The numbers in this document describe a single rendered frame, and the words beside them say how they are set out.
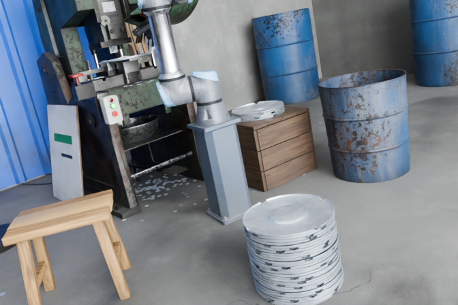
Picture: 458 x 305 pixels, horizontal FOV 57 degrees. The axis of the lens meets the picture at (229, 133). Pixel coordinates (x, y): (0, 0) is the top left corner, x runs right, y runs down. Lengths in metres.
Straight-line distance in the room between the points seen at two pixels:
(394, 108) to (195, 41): 2.60
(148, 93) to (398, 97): 1.27
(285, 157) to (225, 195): 0.48
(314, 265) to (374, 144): 0.92
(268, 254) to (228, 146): 0.69
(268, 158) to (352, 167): 0.41
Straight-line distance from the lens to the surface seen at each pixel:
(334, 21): 5.42
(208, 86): 1.82
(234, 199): 1.93
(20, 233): 1.56
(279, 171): 2.23
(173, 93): 1.82
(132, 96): 2.32
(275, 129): 2.18
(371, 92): 2.02
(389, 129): 2.10
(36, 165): 3.58
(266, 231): 1.30
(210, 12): 4.44
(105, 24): 2.44
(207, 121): 1.83
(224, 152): 1.86
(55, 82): 2.71
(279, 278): 1.34
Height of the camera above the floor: 0.84
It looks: 14 degrees down
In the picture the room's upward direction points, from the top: 11 degrees counter-clockwise
